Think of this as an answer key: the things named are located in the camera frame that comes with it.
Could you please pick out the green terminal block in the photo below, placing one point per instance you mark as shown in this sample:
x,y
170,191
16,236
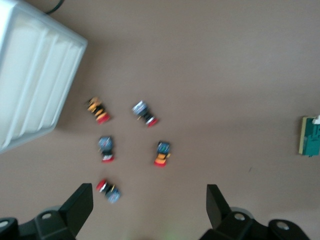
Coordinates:
x,y
312,137

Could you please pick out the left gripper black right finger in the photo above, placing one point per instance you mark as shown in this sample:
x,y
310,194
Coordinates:
x,y
220,212

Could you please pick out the red button grey-blue body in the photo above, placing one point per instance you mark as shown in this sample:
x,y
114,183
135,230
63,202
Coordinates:
x,y
144,113
107,148
110,191

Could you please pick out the white ribbed plastic bin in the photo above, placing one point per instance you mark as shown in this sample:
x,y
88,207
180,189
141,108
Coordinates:
x,y
32,75

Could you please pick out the red button orange blue body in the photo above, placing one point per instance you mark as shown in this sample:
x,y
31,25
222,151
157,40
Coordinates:
x,y
162,153

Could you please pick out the brown table cover sheet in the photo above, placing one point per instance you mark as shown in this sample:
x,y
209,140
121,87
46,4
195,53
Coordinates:
x,y
200,62

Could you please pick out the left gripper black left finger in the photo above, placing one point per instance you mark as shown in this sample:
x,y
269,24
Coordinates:
x,y
72,210

